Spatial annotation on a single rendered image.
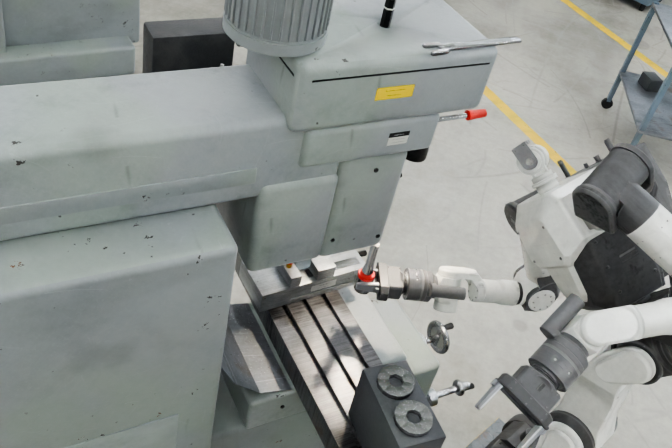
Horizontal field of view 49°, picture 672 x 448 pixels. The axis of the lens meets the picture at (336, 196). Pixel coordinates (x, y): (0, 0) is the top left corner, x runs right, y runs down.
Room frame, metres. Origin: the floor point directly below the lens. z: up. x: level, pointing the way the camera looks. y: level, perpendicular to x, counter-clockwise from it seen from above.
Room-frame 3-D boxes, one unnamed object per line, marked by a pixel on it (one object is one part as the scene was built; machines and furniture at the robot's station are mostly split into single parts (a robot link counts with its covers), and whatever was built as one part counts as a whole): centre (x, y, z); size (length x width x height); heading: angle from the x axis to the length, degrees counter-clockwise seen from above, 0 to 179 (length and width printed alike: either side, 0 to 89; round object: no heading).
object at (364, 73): (1.42, 0.00, 1.81); 0.47 x 0.26 x 0.16; 125
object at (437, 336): (1.72, -0.42, 0.67); 0.16 x 0.12 x 0.12; 125
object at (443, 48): (1.43, -0.21, 1.89); 0.24 x 0.04 x 0.01; 127
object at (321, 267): (1.58, 0.02, 1.06); 0.15 x 0.06 x 0.04; 38
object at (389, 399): (1.08, -0.26, 1.07); 0.22 x 0.12 x 0.20; 30
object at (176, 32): (1.53, 0.42, 1.62); 0.20 x 0.09 x 0.21; 125
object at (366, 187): (1.43, -0.01, 1.47); 0.21 x 0.19 x 0.32; 35
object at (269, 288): (1.56, 0.04, 1.02); 0.35 x 0.15 x 0.11; 128
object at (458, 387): (1.62, -0.53, 0.55); 0.22 x 0.06 x 0.06; 125
